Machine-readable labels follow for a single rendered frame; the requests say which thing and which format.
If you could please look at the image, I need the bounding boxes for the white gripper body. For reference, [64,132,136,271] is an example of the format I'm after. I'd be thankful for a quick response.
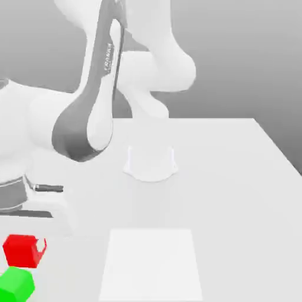
[0,198,77,237]

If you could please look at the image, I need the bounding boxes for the small red cube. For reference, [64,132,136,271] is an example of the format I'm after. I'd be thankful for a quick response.
[2,234,48,269]

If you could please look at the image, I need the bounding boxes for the small green cube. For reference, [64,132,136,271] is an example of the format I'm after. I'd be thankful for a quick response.
[0,266,36,302]

